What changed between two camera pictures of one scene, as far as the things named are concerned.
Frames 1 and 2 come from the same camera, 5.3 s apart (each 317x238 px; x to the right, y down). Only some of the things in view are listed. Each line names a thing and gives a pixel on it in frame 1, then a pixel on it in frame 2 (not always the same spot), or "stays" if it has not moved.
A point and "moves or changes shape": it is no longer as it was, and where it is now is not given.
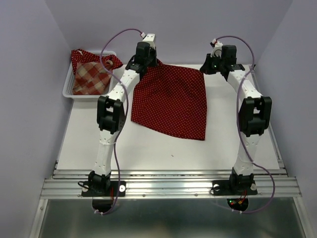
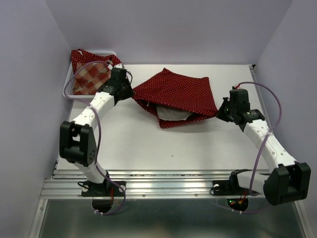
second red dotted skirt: x=79 y=56 stays
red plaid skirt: x=92 y=78 stays
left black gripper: x=151 y=50 -> x=130 y=93
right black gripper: x=206 y=68 -> x=220 y=114
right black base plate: x=234 y=187 stays
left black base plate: x=86 y=191 stays
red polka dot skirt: x=172 y=100 moves or changes shape
